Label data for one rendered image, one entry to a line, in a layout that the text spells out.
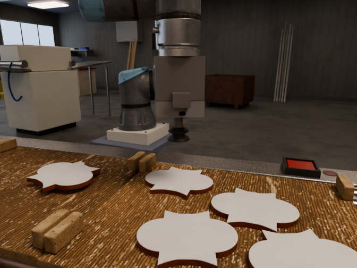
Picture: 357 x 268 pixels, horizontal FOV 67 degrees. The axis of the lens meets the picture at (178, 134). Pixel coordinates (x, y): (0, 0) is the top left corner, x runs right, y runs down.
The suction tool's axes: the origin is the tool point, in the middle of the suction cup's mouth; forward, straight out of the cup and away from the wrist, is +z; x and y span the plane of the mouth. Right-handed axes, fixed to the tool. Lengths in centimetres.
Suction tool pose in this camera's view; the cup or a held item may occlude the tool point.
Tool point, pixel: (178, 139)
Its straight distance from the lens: 51.4
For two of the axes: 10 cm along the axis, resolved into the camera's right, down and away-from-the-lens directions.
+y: 9.9, -0.3, 1.1
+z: 0.0, 9.6, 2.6
